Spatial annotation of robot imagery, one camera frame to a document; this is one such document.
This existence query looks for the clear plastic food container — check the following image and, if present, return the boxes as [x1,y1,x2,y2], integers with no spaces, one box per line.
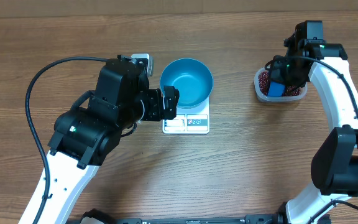
[254,68,308,103]

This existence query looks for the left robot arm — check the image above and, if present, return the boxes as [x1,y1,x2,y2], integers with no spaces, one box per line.
[19,54,180,223]

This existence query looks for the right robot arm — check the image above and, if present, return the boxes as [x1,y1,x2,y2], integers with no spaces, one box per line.
[265,21,358,223]

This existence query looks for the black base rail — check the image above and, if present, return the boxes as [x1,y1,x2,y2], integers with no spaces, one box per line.
[66,209,288,224]

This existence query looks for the white digital kitchen scale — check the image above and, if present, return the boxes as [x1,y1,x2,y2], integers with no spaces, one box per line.
[162,98,210,134]

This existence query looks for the blue plastic measuring scoop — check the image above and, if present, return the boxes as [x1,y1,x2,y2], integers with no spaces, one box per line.
[267,82,285,97]

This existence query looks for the blue metal bowl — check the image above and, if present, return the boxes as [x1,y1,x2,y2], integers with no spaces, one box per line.
[160,58,214,108]

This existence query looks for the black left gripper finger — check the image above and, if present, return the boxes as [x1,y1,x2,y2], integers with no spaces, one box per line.
[163,106,177,120]
[162,85,180,108]

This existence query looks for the red beans in container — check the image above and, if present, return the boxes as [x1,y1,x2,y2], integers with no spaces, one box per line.
[258,70,302,96]

